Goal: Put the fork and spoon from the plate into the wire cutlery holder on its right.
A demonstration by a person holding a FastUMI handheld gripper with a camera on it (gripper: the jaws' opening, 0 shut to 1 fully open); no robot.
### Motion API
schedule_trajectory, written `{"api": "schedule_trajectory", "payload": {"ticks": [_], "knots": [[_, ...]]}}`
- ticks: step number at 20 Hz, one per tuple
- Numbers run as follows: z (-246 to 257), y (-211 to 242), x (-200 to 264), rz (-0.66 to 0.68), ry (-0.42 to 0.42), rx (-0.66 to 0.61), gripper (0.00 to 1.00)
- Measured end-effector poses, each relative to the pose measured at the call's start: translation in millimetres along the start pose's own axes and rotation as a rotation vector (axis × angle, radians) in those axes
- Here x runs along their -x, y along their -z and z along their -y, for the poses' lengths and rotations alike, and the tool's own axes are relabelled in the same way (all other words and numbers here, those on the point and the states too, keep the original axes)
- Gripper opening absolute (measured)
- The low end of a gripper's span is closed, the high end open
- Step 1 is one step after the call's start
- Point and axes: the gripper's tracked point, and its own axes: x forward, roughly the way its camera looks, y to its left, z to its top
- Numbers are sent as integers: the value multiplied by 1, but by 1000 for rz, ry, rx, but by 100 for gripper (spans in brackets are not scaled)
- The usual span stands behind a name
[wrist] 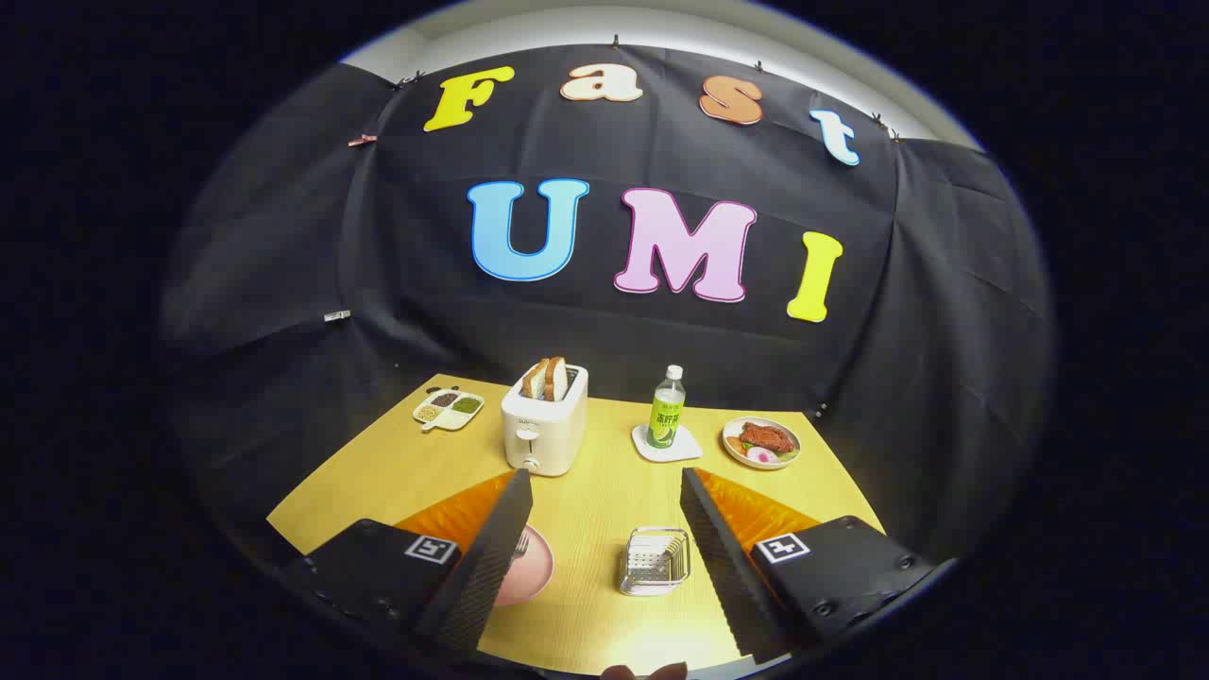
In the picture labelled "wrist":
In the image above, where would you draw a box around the green label drink bottle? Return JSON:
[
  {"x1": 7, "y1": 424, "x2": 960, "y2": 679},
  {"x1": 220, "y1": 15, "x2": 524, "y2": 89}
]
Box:
[{"x1": 647, "y1": 365, "x2": 687, "y2": 450}]

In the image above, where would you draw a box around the white square coaster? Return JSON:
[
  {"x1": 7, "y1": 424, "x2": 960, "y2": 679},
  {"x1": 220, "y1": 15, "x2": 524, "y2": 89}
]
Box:
[{"x1": 631, "y1": 423, "x2": 703, "y2": 463}]

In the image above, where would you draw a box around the pink round plate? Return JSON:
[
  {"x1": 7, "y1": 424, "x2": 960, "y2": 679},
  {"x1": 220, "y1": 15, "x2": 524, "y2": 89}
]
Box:
[{"x1": 496, "y1": 524, "x2": 555, "y2": 607}]

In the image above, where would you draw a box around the white divided condiment dish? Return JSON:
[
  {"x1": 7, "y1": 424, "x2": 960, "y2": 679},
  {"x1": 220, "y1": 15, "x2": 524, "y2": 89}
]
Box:
[{"x1": 412, "y1": 389, "x2": 485, "y2": 433}]

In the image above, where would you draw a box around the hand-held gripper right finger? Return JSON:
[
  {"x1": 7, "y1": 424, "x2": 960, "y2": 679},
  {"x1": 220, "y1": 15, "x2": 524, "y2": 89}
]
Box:
[{"x1": 679, "y1": 467, "x2": 950, "y2": 665}]

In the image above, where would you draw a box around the white toaster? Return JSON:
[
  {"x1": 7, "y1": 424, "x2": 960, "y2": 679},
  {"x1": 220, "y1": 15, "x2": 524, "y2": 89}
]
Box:
[{"x1": 501, "y1": 364, "x2": 589, "y2": 477}]

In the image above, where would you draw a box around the metal wire basket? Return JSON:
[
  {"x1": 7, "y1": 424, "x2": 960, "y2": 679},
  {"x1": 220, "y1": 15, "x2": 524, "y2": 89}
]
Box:
[{"x1": 619, "y1": 526, "x2": 691, "y2": 597}]

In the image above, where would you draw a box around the white plate with food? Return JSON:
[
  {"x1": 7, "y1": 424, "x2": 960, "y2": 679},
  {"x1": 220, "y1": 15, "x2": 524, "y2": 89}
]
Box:
[{"x1": 722, "y1": 416, "x2": 802, "y2": 470}]

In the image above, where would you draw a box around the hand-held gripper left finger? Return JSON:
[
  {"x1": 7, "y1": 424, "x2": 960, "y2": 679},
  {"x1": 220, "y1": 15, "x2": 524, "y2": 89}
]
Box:
[{"x1": 279, "y1": 467, "x2": 535, "y2": 662}]

